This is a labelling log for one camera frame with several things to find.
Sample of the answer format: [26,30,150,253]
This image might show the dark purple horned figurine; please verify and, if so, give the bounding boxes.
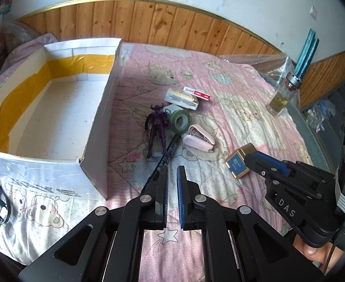
[145,103,172,158]

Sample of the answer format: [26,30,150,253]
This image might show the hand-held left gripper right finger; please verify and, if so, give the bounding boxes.
[176,166,327,282]

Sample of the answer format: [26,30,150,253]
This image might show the glass bottle with metal cap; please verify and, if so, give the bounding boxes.
[267,72,302,116]

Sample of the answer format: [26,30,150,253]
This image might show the white cardboard box yellow tape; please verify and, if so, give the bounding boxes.
[0,38,124,202]

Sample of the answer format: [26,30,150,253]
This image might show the teal sticks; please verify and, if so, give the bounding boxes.
[296,29,320,77]

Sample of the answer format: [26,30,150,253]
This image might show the beige tissue pack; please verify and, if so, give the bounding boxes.
[164,88,199,111]

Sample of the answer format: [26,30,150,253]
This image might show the black marker pen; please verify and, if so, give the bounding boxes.
[144,133,182,188]

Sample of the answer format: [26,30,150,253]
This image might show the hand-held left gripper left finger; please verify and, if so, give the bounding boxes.
[18,166,169,282]

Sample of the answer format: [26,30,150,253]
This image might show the gold and blue box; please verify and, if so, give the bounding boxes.
[225,142,257,180]

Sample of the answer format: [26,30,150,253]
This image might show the clear plastic bag blue items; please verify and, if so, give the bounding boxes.
[305,100,336,133]

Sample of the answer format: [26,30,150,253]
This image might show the person's right hand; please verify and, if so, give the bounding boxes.
[293,236,345,272]

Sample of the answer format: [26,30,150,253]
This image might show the red and white staples box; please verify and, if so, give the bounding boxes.
[183,86,212,100]

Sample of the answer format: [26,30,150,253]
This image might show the white charger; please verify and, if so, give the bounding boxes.
[164,103,182,115]

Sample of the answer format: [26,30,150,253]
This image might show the crumpled bubble wrap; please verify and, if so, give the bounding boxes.
[2,20,45,55]

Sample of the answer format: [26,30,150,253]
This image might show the pink stapler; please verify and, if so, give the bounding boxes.
[183,124,215,152]

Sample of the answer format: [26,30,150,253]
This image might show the pink bear printed blanket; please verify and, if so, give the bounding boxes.
[0,32,314,282]

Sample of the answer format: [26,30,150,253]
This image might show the green tape roll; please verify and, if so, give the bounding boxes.
[169,110,191,134]

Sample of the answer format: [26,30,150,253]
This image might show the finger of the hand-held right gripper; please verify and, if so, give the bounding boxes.
[245,151,282,183]
[258,152,292,174]

